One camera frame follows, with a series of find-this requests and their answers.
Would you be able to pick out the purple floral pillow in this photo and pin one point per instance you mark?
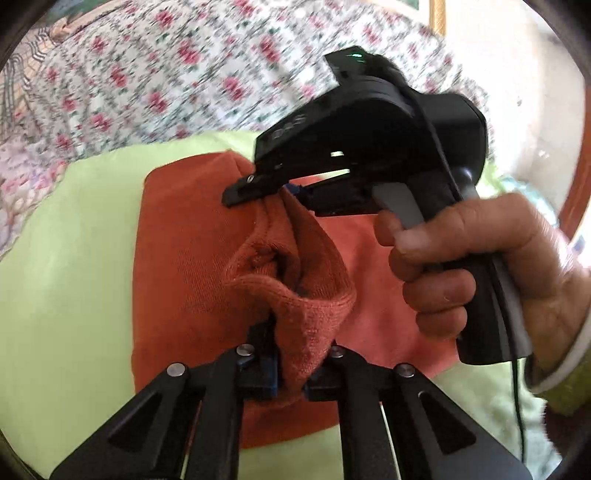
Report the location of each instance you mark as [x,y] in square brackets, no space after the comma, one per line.
[29,173]

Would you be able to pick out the right hand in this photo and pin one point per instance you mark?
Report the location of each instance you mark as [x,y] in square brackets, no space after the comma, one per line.
[444,264]

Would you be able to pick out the brown wooden furniture edge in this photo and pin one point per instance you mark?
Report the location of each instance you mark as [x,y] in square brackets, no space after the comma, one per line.
[575,205]

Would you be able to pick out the light green bed sheet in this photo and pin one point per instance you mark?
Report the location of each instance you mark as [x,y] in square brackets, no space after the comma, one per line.
[66,327]

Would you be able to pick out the gold framed picture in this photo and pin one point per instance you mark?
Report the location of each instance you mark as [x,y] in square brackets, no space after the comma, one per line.
[430,13]

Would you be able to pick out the dark red sleeve forearm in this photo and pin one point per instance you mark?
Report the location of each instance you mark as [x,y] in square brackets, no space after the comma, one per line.
[566,391]

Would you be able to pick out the plaid beige blanket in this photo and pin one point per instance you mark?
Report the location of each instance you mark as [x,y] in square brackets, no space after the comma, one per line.
[25,63]

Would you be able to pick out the rust orange knit garment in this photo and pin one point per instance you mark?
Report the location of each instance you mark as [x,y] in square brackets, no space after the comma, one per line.
[204,274]

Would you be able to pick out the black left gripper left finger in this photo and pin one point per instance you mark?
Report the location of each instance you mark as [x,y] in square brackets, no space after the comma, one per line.
[186,422]

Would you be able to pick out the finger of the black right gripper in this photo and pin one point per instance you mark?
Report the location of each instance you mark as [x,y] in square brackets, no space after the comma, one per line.
[327,199]
[249,188]

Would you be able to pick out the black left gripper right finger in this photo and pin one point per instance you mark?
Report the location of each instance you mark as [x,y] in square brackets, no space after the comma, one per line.
[397,424]

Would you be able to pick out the rose floral quilt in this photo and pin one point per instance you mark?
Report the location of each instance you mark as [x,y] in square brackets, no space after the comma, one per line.
[142,71]

